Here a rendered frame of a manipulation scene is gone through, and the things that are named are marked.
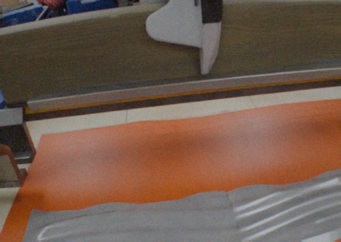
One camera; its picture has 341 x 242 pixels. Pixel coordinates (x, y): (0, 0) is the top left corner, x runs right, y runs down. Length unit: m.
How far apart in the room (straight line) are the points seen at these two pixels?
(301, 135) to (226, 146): 0.09
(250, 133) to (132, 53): 0.16
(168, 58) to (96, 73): 0.07
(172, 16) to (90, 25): 0.07
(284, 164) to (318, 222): 0.08
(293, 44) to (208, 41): 0.09
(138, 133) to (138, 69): 0.11
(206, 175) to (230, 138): 0.07
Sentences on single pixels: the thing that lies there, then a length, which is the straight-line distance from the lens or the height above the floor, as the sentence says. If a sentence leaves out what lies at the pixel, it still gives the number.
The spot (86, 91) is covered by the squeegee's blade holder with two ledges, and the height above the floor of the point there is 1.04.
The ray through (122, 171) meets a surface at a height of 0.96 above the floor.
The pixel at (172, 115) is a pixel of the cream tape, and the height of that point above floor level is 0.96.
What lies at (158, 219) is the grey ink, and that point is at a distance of 0.26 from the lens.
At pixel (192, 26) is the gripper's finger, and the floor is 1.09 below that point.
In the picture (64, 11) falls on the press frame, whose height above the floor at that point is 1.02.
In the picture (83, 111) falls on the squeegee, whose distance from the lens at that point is 0.32.
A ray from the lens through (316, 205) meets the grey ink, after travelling 0.28.
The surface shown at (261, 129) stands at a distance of 0.37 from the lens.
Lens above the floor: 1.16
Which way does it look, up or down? 31 degrees down
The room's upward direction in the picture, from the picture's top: 6 degrees counter-clockwise
